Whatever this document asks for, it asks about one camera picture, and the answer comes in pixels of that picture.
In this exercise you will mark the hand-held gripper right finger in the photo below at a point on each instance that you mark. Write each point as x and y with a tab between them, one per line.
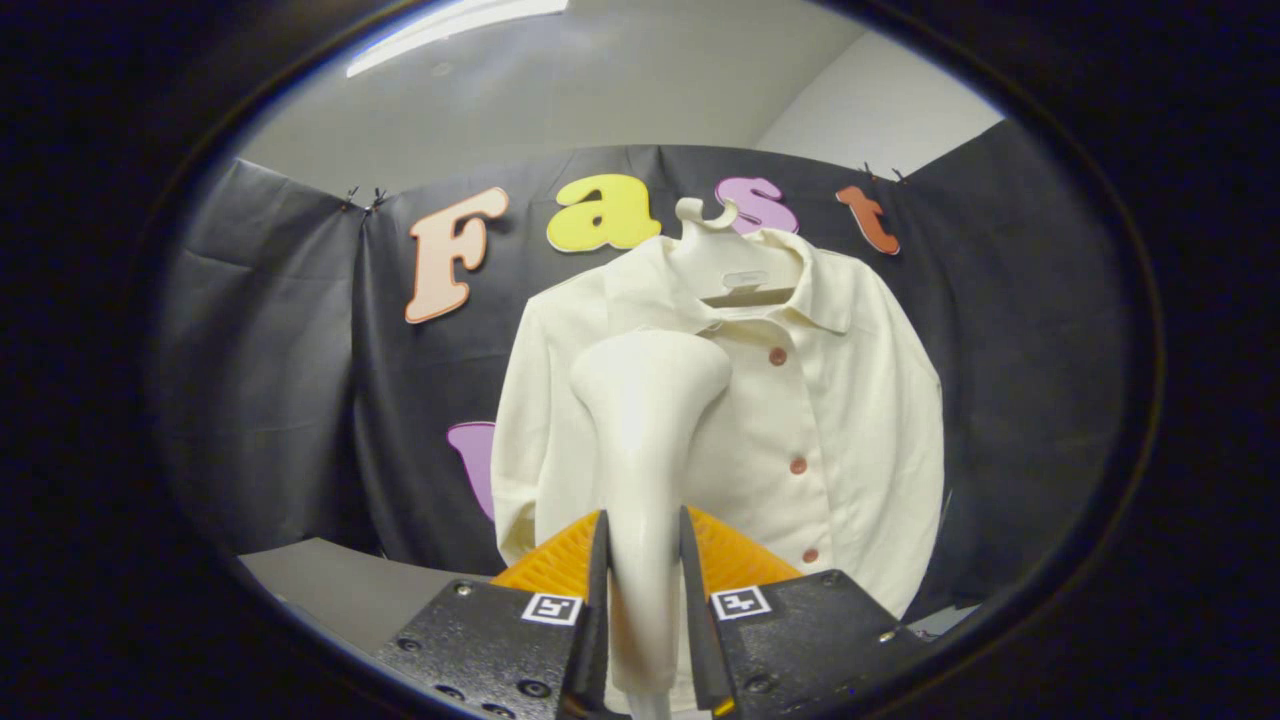
693	610

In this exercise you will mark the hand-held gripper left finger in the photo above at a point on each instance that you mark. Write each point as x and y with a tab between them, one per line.
598	600

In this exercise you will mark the white garment steamer head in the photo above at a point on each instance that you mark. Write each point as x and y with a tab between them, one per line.
645	450

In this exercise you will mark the cream button-up shirt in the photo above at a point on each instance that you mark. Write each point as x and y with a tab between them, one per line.
850	450

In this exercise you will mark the grey and cream cabinet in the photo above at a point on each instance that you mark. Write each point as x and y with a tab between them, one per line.
340	590

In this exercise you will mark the white plastic hanger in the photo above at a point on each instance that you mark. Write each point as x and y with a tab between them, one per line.
700	215

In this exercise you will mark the black backdrop cloth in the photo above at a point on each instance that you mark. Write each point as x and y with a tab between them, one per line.
280	350

